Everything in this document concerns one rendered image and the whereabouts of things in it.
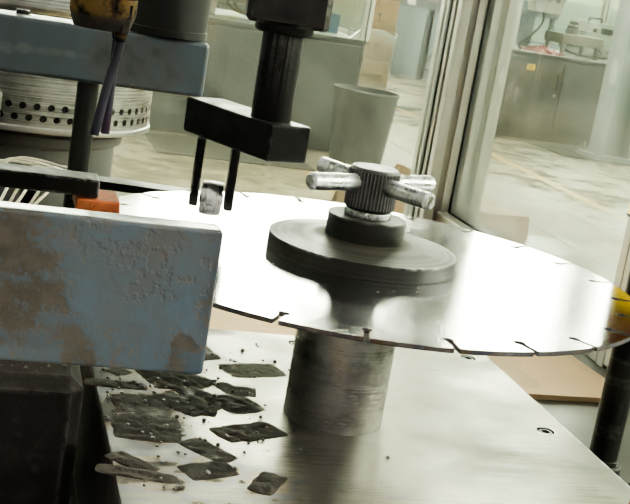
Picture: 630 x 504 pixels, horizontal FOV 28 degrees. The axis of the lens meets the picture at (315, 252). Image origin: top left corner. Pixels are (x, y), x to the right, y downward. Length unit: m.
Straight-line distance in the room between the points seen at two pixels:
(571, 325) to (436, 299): 0.07
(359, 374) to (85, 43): 0.32
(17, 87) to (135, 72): 0.43
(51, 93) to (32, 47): 0.43
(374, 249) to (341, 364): 0.07
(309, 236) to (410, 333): 0.14
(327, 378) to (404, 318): 0.12
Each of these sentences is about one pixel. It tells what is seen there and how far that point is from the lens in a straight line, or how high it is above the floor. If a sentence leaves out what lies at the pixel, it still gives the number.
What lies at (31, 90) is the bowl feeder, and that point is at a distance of 1.32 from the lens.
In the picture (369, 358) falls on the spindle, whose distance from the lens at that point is 0.72.
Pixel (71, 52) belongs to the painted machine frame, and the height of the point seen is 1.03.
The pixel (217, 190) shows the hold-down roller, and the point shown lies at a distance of 0.72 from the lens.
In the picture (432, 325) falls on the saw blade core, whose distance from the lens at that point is 0.62.
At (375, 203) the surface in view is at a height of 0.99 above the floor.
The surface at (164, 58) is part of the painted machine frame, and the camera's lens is 0.90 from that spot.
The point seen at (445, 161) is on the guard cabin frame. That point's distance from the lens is 1.86.
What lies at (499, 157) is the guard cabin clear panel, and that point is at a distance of 1.73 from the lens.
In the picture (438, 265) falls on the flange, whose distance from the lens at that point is 0.71.
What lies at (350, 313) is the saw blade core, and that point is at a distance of 0.61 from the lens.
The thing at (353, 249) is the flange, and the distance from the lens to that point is 0.70.
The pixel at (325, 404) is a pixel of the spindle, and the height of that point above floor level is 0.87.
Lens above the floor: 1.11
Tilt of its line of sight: 13 degrees down
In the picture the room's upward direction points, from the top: 10 degrees clockwise
